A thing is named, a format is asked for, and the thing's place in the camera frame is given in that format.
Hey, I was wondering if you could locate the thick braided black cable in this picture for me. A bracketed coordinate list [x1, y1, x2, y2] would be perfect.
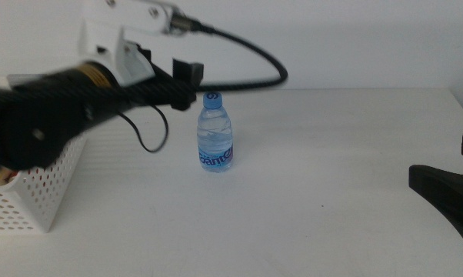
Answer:
[169, 15, 288, 92]

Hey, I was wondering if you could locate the clear water bottle blue cap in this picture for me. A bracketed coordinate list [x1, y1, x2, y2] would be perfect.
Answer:
[196, 91, 235, 173]

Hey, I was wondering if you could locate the white perforated plastic basket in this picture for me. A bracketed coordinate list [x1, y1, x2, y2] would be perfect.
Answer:
[0, 73, 87, 234]

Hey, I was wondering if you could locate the thin black left cable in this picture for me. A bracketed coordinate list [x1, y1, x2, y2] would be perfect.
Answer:
[118, 103, 169, 154]

